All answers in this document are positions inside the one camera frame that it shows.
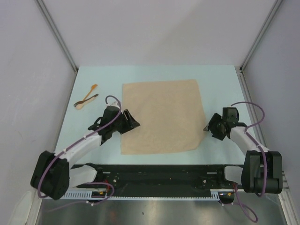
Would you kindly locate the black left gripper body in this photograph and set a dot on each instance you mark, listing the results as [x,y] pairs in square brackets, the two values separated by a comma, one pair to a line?
[122,124]

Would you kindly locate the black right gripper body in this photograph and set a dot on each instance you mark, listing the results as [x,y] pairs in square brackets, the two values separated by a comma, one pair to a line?
[216,127]

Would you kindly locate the beige cloth napkin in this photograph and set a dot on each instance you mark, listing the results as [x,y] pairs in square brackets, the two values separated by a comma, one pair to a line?
[170,114]

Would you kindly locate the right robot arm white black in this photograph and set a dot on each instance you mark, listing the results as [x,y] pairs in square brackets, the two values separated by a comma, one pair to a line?
[261,172]

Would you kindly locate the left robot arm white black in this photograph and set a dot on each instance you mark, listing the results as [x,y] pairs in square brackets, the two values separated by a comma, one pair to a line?
[54,173]

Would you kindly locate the orange wooden spoon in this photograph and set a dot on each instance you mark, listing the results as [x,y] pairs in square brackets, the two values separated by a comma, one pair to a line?
[91,89]

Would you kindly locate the light wooden spoon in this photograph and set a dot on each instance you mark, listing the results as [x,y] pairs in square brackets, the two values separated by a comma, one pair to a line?
[81,105]

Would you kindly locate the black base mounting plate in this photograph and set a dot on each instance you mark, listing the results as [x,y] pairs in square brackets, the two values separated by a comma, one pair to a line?
[147,177]

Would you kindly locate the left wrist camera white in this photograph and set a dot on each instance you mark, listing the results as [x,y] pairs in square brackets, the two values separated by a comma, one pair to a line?
[115,104]

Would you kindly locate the right aluminium table rail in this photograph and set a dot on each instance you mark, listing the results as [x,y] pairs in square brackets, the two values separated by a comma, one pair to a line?
[253,115]

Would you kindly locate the white slotted cable duct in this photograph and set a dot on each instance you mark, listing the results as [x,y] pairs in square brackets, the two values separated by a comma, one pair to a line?
[160,194]

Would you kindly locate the front aluminium cross rail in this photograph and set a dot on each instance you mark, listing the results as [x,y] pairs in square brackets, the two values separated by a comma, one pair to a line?
[285,183]

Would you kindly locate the right aluminium frame post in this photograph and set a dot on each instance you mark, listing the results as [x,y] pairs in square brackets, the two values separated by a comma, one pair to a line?
[271,15]

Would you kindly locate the aluminium frame post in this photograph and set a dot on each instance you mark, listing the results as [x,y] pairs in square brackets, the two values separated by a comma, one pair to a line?
[56,33]
[271,15]

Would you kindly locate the left aluminium frame post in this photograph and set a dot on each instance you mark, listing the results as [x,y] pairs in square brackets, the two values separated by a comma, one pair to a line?
[56,33]

